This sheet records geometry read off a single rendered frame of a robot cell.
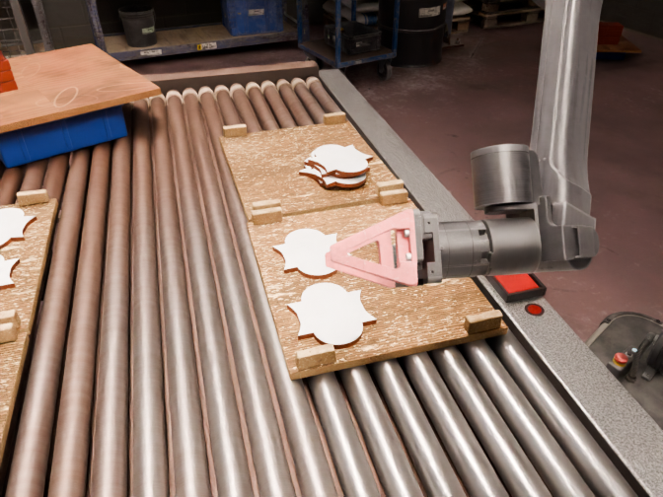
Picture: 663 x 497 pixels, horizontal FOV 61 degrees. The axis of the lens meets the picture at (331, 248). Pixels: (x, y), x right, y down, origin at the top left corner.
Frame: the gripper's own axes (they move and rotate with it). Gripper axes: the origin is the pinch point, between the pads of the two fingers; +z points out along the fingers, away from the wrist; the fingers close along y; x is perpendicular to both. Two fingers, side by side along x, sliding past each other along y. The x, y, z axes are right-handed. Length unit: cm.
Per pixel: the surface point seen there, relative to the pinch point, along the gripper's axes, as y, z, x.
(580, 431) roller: -18.9, -32.2, 23.8
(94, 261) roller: -52, 42, -5
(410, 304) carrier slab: -36.7, -14.3, 6.2
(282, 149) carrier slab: -82, 6, -32
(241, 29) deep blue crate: -432, 42, -235
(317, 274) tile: -41.8, 0.6, 0.3
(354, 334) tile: -30.4, -4.2, 10.1
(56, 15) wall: -431, 201, -252
